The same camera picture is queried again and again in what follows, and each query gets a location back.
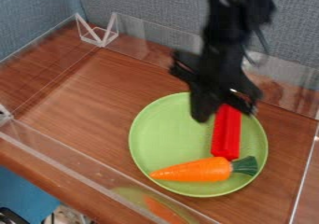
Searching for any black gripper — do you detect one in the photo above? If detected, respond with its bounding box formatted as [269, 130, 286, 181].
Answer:
[170, 50, 262, 123]

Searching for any clear acrylic corner bracket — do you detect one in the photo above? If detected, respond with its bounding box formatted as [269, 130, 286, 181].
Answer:
[75, 13, 121, 48]

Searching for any clear acrylic enclosure wall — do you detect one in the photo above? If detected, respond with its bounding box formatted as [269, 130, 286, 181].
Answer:
[0, 14, 319, 224]

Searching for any red toy block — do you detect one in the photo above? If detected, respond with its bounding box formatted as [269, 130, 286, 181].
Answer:
[211, 105, 242, 161]

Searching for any orange toy carrot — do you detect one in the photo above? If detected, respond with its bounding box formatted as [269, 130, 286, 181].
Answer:
[150, 156, 258, 182]

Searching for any black cable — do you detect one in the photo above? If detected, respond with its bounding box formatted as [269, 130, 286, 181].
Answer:
[242, 25, 273, 67]

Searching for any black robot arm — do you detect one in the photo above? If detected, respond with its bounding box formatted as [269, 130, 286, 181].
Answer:
[170, 0, 276, 123]

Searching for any green plate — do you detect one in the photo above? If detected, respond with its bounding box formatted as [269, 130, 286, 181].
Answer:
[129, 92, 257, 198]

